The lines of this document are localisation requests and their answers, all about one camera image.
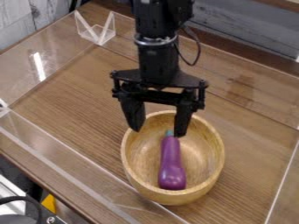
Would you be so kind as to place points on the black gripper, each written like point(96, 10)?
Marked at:
point(161, 83)

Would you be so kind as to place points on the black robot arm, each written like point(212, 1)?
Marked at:
point(158, 18)

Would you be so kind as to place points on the brown wooden bowl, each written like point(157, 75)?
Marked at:
point(201, 158)

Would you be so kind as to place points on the purple toy eggplant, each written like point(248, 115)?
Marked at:
point(170, 176)

